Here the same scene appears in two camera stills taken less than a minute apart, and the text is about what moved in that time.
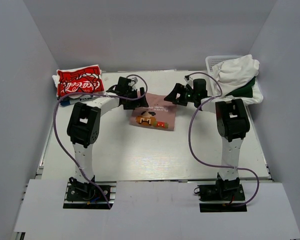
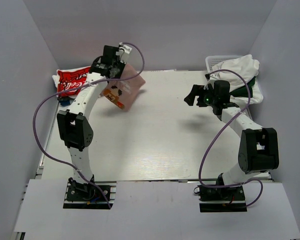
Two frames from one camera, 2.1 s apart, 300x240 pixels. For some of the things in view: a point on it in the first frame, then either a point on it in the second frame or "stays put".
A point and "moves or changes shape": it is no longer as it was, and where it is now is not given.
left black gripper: [141, 102] → [122, 64]
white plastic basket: [211, 60] stays put
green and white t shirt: [250, 93] stays put
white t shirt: [234, 73] stays put
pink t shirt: [159, 114] moves or changes shape
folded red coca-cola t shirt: [86, 79] stays put
